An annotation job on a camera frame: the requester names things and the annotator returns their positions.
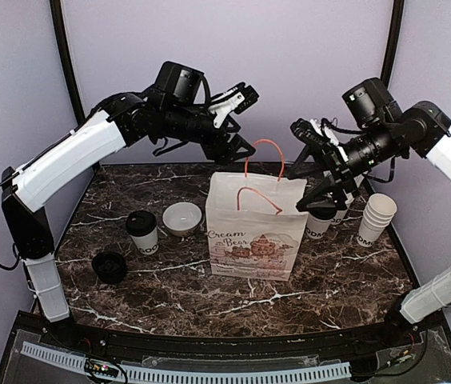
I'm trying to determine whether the white ceramic bowl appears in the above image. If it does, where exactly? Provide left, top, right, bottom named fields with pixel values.
left=162, top=202, right=202, bottom=237

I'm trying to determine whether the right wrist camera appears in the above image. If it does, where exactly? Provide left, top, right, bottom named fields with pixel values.
left=290, top=118, right=340, bottom=153

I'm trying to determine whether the paper cup holding straws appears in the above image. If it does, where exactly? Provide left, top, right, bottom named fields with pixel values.
left=331, top=200, right=352, bottom=226

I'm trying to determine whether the cream bear paper bag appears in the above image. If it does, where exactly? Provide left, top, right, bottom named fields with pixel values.
left=206, top=155, right=308, bottom=282

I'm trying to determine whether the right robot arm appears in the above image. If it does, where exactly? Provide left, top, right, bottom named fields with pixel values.
left=288, top=78, right=451, bottom=347

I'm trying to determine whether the black table front rail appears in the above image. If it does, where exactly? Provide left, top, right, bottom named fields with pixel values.
left=14, top=311, right=445, bottom=374

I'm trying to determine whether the stack of black lids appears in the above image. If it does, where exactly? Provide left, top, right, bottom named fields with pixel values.
left=91, top=252, right=127, bottom=285

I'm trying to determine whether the black coffee cup lid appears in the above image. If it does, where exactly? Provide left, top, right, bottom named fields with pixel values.
left=125, top=210, right=157, bottom=237

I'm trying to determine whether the white paper cup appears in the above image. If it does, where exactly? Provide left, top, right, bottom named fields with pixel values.
left=305, top=214, right=332, bottom=239
left=130, top=229, right=158, bottom=255

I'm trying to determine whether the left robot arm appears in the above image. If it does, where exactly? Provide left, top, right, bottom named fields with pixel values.
left=0, top=61, right=259, bottom=349

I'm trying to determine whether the grey slotted cable duct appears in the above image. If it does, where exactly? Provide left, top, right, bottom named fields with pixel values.
left=20, top=342, right=352, bottom=383

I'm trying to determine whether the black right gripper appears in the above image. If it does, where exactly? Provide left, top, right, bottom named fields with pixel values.
left=286, top=118, right=401, bottom=209

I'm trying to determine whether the stack of white paper cups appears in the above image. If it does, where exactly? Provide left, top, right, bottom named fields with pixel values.
left=356, top=193, right=397, bottom=247

